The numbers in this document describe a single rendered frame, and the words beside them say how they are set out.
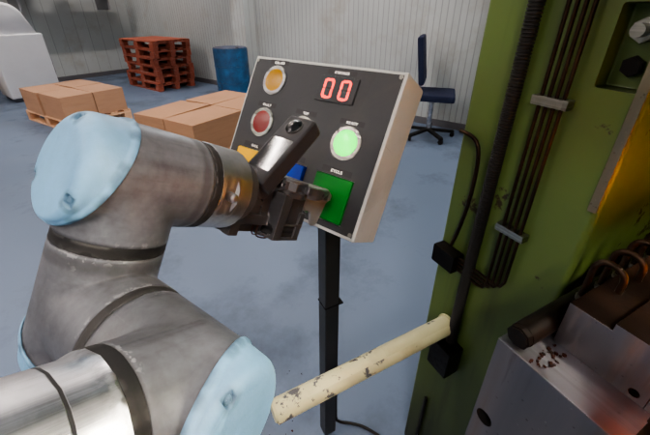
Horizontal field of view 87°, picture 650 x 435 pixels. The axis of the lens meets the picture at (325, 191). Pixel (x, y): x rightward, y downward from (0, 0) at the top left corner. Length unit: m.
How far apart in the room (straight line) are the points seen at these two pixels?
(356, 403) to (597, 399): 1.07
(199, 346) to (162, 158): 0.15
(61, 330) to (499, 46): 0.66
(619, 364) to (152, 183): 0.51
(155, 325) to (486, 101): 0.60
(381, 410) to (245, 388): 1.27
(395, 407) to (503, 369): 0.98
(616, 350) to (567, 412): 0.09
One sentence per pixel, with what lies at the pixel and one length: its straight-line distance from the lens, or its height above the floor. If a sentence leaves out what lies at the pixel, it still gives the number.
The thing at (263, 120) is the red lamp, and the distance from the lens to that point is 0.70.
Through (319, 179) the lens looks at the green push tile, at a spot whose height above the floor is 1.03.
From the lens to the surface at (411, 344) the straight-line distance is 0.85.
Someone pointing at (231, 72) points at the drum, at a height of 0.42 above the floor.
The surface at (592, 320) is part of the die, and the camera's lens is 0.52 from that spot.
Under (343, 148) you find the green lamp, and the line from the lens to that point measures 0.58.
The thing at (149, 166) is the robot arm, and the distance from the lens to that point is 0.31.
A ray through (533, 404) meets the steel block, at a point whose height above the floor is 0.87.
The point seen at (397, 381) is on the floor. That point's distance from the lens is 1.56.
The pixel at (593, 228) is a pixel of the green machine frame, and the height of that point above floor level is 1.00.
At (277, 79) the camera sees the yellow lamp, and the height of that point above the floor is 1.16.
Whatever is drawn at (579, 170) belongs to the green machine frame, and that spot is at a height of 1.08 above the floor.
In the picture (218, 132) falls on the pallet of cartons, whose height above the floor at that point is 0.31.
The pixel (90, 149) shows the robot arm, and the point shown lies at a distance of 0.29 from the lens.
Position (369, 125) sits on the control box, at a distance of 0.57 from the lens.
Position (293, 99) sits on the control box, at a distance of 0.67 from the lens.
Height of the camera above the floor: 1.29
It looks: 28 degrees down
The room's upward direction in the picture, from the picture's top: straight up
